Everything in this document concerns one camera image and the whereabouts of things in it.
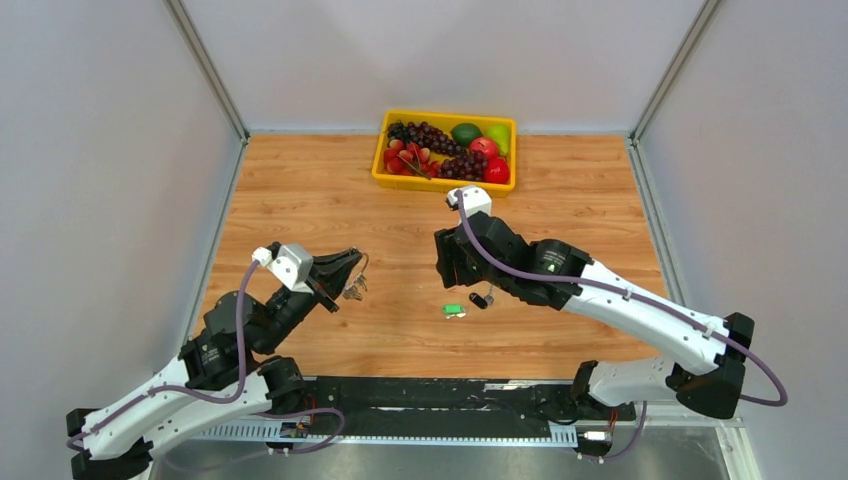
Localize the green avocado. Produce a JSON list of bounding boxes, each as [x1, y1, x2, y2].
[[450, 122, 483, 148]]

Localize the red strawberries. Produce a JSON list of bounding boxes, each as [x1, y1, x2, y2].
[[381, 138, 441, 179]]

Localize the dark grape bunch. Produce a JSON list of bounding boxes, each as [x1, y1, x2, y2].
[[385, 120, 488, 181]]

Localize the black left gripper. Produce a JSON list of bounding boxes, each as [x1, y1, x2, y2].
[[256, 248, 363, 354]]

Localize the yellow fruit tray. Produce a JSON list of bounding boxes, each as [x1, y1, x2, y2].
[[371, 110, 517, 197]]

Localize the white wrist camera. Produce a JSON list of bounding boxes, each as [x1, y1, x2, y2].
[[445, 185, 492, 218], [251, 244, 314, 294]]

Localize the red apple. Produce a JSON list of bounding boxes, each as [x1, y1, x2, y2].
[[468, 136, 500, 159]]

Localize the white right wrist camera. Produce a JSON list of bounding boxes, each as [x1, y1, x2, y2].
[[445, 185, 492, 218]]

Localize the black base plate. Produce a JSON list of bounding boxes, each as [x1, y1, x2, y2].
[[271, 376, 636, 439]]

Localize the red tomato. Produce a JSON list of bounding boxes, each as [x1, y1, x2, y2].
[[483, 157, 511, 185]]

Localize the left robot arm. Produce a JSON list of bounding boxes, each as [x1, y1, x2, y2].
[[66, 242, 368, 479]]

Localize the large silver keyring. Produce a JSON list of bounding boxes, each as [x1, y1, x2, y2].
[[342, 252, 370, 301]]

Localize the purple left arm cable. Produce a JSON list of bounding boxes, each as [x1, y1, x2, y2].
[[64, 259, 347, 458]]

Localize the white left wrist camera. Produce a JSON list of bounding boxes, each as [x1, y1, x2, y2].
[[251, 244, 314, 294]]

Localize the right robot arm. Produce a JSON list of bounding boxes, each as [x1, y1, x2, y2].
[[434, 213, 755, 419]]

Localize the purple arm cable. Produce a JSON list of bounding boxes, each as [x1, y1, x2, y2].
[[64, 259, 347, 458], [453, 190, 790, 465]]

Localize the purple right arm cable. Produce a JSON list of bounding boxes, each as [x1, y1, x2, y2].
[[453, 190, 790, 465]]

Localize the black key tag with key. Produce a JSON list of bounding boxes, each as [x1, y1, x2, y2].
[[468, 285, 494, 310]]

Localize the green key tag with key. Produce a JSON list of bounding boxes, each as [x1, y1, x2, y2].
[[442, 304, 467, 319]]

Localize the green pear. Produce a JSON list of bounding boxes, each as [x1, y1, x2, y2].
[[485, 124, 512, 157]]

